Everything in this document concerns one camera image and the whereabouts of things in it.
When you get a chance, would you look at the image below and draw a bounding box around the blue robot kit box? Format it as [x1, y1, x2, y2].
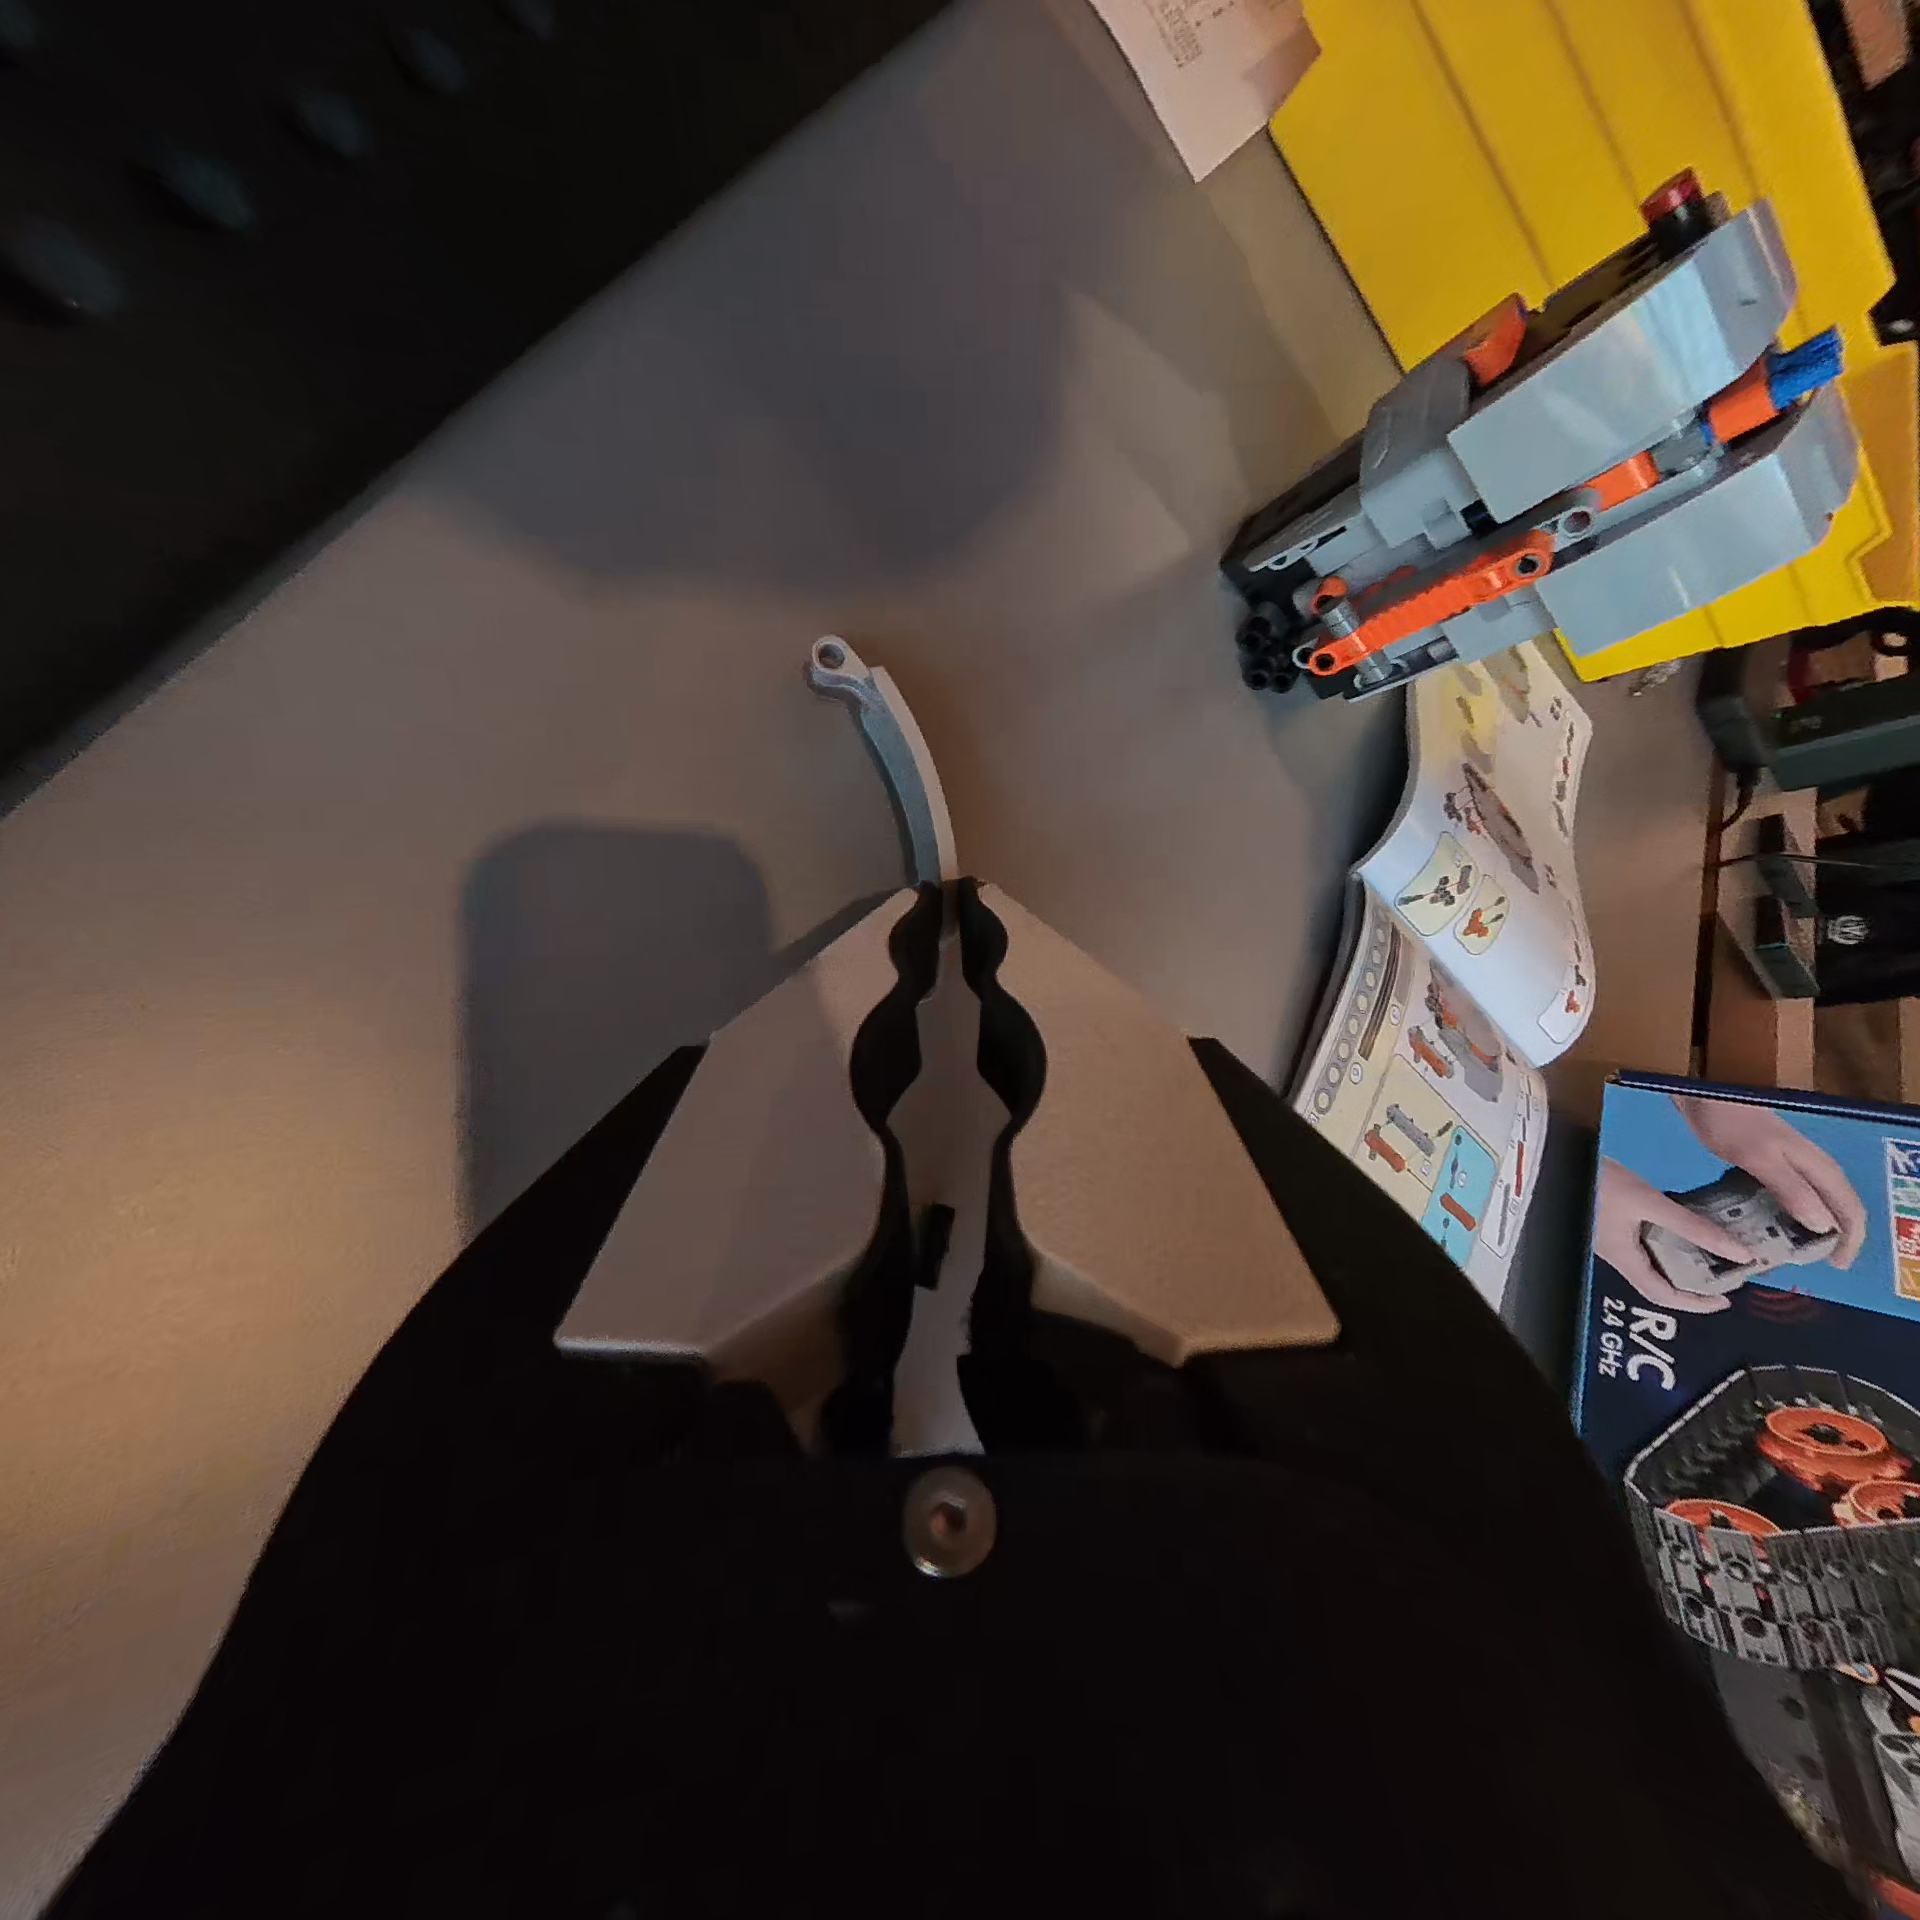
[1568, 1067, 1920, 1920]

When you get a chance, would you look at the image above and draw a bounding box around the yellow storage bin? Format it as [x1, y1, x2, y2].
[1266, 0, 1920, 687]

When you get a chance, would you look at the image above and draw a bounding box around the dark green case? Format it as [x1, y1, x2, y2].
[1698, 641, 1920, 799]

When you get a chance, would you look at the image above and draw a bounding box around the grey orange robot model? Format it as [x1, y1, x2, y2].
[1219, 168, 1865, 704]

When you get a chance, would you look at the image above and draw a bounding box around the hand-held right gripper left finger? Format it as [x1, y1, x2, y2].
[551, 882, 947, 1453]

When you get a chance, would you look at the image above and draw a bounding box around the grey desk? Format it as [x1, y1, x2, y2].
[0, 0, 1728, 1920]

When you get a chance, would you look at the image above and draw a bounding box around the curved grey panel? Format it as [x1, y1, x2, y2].
[807, 633, 993, 1459]

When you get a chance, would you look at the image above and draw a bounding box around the building instruction booklet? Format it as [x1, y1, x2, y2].
[1284, 641, 1602, 1310]

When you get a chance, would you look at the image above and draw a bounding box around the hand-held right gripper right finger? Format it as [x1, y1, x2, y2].
[958, 879, 1339, 1453]

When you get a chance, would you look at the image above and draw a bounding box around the black perforated panel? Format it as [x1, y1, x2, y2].
[0, 0, 970, 817]

